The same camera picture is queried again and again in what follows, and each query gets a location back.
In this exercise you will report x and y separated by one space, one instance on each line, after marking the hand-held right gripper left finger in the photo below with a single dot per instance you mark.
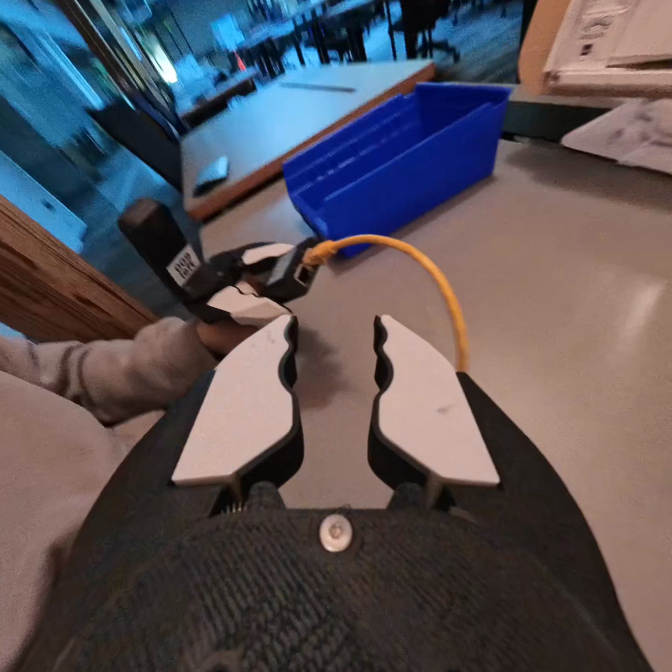
241 414

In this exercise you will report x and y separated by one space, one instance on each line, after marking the cardboard box with papers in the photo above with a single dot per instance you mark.
530 42

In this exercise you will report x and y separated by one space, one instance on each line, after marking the dark flat phone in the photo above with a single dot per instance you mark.
211 174

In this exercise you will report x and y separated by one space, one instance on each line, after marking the small black network adapter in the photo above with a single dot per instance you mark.
286 273

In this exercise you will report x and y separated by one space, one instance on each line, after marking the person's grey sweatshirt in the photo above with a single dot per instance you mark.
42 498

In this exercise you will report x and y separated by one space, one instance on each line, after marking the wooden beam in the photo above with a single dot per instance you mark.
52 283

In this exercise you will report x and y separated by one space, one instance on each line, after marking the person's left forearm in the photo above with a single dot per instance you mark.
105 367

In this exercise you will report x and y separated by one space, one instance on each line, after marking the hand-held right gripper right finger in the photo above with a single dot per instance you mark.
430 414

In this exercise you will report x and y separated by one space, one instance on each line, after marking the blue plastic bin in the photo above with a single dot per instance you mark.
399 178

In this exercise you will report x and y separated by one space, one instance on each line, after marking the grey table with wood edge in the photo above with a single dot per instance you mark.
273 120

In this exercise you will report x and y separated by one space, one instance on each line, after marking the clear plastic bag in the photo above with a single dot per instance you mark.
624 136

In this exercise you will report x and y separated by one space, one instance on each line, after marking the black office chair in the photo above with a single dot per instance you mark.
420 26

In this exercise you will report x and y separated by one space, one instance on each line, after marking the grey desk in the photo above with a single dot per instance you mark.
551 315

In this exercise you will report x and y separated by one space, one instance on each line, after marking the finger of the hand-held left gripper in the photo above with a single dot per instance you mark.
246 308
267 253

